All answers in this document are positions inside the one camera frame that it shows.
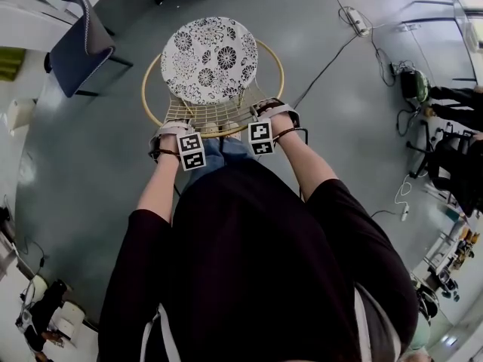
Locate long black floor cable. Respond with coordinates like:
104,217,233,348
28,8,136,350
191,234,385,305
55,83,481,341
292,32,359,109

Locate cluttered metal shelf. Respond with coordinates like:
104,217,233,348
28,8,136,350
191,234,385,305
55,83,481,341
421,216,483,302

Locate person's black shirt torso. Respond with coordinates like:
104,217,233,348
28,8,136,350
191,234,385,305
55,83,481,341
97,159,420,362

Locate grey backpack strap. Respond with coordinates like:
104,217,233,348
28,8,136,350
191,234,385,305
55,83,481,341
141,302,183,362
353,282,404,362

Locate person's blue jeans legs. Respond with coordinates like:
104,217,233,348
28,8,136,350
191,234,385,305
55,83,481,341
183,137,262,192

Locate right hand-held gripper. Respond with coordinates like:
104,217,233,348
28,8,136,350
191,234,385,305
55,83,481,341
247,97,302,156

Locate white charger cable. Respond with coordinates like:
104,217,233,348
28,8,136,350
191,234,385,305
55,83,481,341
393,173,413,222

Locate floral round seat cushion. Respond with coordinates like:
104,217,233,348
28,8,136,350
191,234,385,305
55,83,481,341
160,16,260,106

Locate black office chair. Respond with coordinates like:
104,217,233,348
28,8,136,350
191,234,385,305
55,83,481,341
406,118,483,218

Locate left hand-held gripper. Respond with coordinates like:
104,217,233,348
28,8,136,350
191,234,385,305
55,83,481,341
148,121,207,172

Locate green storage box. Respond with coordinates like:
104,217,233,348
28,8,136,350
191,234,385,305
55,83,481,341
0,47,26,83

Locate person's beige shoes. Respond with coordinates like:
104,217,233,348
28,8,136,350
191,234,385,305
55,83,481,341
201,121,242,141

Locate person's right forearm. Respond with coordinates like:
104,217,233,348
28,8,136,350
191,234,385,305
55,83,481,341
272,129,340,203

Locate dark blue upholstered chair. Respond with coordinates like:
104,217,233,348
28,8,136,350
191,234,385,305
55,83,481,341
44,0,135,100

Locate white power strip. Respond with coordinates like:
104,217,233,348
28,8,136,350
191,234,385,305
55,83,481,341
346,7,371,38

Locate white table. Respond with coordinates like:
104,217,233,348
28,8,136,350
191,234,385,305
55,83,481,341
0,0,128,49

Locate gold wire chair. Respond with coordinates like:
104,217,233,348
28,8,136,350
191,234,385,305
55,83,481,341
141,38,285,140

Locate green and black bag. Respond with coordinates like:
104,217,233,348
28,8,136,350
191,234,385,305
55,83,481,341
398,69,432,102

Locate person's left forearm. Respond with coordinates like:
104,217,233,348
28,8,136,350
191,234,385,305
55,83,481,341
136,152,182,225

